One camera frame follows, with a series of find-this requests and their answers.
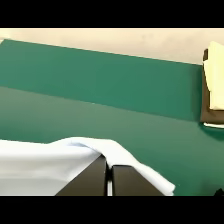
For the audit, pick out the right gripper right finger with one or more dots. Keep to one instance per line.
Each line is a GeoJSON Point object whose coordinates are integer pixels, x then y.
{"type": "Point", "coordinates": [130, 183]}

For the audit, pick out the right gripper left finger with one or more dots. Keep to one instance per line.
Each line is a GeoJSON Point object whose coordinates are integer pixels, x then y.
{"type": "Point", "coordinates": [91, 180]}

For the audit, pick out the pale yellow garment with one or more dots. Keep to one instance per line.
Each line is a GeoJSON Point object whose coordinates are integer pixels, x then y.
{"type": "Point", "coordinates": [216, 73]}

